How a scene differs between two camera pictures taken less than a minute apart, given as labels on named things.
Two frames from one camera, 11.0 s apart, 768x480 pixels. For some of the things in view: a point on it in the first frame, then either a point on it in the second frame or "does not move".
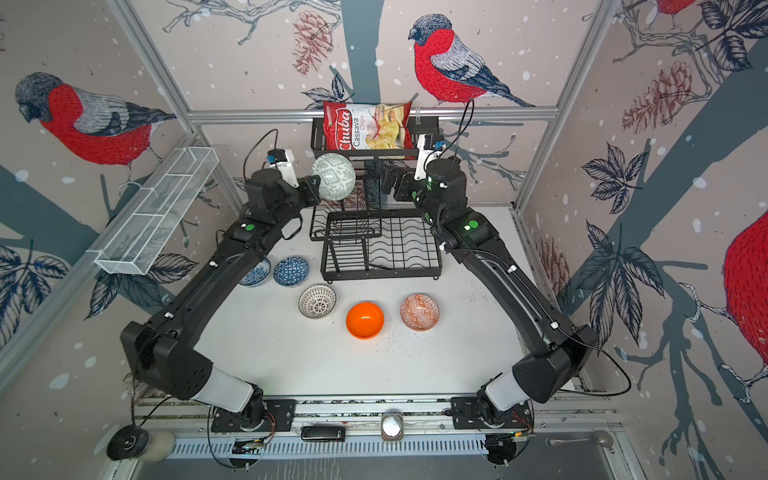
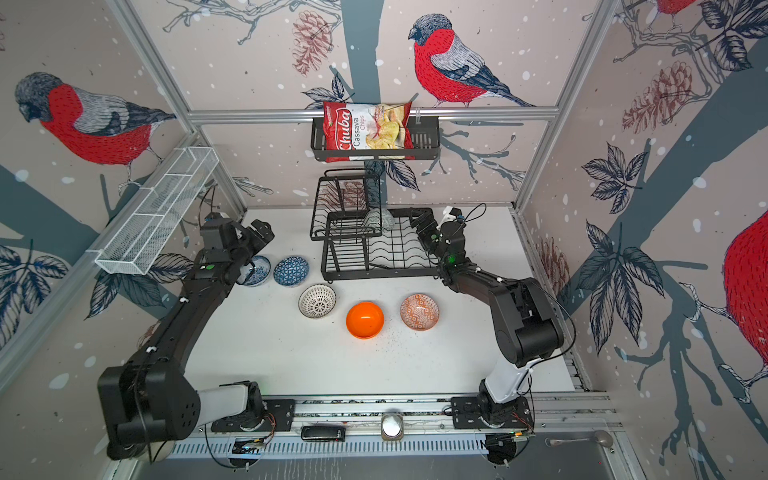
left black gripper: x=311 y=188 to x=258 y=241
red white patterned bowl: x=419 y=312 does not move
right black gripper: x=406 y=187 to x=426 y=220
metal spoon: x=602 y=437 does not move
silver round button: x=392 y=427 does not move
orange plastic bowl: x=364 y=320 does not move
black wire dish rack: x=364 y=239 does not move
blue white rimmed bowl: x=258 y=274 does not move
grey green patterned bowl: x=337 y=176 to x=380 y=218
